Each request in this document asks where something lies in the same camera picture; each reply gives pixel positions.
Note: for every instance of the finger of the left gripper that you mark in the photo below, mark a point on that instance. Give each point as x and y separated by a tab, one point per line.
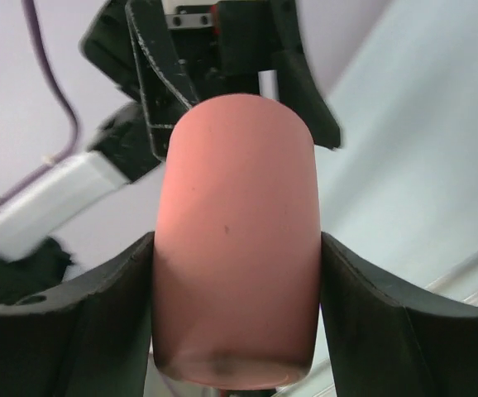
297	89
166	90

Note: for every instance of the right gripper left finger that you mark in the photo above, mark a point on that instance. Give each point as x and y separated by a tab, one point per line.
89	336

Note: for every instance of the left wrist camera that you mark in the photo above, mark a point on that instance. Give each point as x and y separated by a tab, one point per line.
56	197

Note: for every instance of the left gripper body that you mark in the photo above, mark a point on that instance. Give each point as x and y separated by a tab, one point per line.
222	45

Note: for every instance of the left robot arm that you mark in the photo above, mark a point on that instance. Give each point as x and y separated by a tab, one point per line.
123	140

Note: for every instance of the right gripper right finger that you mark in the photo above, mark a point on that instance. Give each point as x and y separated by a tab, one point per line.
389	338

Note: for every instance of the pink plastic cup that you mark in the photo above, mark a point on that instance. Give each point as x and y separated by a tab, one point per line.
237	247

